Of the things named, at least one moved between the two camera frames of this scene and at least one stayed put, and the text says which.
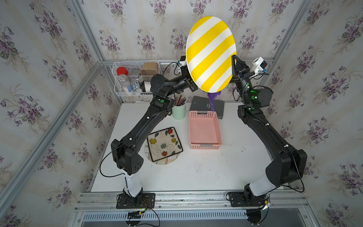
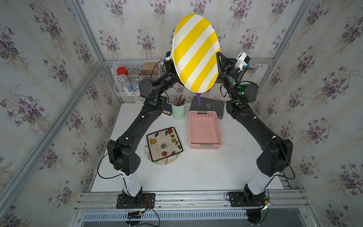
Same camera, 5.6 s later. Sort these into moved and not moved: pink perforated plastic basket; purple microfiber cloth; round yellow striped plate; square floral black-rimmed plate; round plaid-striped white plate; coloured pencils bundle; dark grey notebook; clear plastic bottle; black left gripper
Moved: purple microfiber cloth; black left gripper; round yellow striped plate
Not moved: round plaid-striped white plate; coloured pencils bundle; pink perforated plastic basket; clear plastic bottle; dark grey notebook; square floral black-rimmed plate
